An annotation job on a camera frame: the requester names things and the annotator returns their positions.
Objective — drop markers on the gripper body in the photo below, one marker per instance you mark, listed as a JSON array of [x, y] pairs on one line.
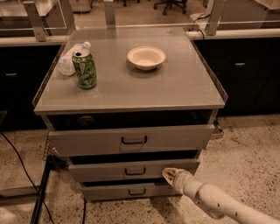
[[182, 178]]

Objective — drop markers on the drawer with black handle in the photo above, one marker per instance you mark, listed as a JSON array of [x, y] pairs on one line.
[[129, 191], [91, 142], [129, 170]]

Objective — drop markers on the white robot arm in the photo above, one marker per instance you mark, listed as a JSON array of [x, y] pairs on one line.
[[212, 200]]

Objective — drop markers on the grey metal drawer cabinet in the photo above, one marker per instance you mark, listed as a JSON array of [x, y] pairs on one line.
[[181, 91]]

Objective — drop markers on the white bowl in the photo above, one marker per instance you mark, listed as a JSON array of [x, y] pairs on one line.
[[146, 58]]

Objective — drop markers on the black stand pole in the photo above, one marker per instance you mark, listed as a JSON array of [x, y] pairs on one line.
[[52, 163]]

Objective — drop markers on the dark counter cabinets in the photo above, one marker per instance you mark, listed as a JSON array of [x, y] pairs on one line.
[[248, 69]]

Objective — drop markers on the green soda can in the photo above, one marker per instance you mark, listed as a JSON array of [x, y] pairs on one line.
[[85, 68]]

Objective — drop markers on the black office chair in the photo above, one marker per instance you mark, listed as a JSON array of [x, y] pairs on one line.
[[168, 4]]

